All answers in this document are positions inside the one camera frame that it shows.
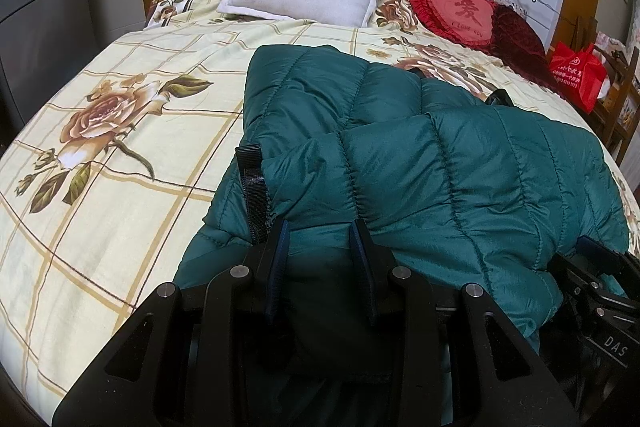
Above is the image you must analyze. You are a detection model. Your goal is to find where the floral checked bed sheet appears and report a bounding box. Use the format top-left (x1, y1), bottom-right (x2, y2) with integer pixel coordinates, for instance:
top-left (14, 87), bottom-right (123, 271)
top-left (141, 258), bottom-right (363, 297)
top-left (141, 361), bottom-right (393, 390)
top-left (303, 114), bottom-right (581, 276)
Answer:
top-left (0, 0), bottom-right (640, 413)

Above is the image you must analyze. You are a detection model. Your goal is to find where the grey refrigerator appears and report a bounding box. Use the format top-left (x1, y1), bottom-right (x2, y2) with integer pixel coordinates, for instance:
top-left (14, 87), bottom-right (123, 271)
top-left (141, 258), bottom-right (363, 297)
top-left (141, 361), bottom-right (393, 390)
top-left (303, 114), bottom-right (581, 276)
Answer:
top-left (0, 0), bottom-right (96, 128)

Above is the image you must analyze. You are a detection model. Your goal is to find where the wooden chair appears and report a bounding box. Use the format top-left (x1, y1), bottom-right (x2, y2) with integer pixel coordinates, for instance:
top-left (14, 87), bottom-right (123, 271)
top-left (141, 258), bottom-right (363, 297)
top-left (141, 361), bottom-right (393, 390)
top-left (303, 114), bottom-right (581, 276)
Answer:
top-left (575, 17), bottom-right (640, 162)

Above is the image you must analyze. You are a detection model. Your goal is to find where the green quilted down jacket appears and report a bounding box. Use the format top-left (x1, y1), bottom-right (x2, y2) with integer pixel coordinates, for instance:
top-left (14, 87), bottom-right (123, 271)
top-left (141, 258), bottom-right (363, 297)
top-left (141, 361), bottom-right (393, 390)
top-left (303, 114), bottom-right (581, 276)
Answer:
top-left (175, 44), bottom-right (632, 378)

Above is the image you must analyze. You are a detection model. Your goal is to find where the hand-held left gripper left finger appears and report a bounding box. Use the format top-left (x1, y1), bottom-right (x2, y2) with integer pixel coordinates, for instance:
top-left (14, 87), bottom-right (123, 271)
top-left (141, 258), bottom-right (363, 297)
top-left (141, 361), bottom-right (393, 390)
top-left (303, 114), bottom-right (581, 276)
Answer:
top-left (52, 217), bottom-right (301, 427)

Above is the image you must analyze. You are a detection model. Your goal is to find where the red plastic shopping bag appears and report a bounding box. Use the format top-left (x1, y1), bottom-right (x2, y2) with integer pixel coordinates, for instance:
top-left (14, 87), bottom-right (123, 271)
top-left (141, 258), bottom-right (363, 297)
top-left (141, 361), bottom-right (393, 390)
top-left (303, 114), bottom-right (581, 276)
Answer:
top-left (549, 42), bottom-right (608, 112)

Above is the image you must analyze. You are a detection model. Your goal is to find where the red heart-shaped pillow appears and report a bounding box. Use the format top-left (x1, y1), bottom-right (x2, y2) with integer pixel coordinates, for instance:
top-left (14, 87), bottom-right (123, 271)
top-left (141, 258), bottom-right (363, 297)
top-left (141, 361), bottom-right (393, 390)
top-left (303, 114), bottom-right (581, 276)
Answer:
top-left (406, 0), bottom-right (498, 48)

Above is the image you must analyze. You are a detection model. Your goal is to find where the dark red velvet pillow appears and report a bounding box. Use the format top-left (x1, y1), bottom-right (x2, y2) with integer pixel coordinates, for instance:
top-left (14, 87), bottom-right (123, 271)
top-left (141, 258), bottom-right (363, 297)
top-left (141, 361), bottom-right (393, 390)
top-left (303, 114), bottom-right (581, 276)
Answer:
top-left (490, 4), bottom-right (568, 100)

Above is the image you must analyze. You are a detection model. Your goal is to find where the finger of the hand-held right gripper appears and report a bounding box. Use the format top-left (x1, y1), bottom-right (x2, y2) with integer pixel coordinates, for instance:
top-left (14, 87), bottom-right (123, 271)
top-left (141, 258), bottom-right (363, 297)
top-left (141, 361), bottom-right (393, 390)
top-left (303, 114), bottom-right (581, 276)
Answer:
top-left (575, 234), bottom-right (628, 269)

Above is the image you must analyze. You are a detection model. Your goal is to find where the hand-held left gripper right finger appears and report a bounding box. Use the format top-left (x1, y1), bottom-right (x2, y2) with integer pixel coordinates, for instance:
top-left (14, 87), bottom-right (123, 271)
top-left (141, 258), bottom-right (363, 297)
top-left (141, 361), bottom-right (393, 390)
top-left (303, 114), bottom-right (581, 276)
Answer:
top-left (349, 221), bottom-right (576, 427)

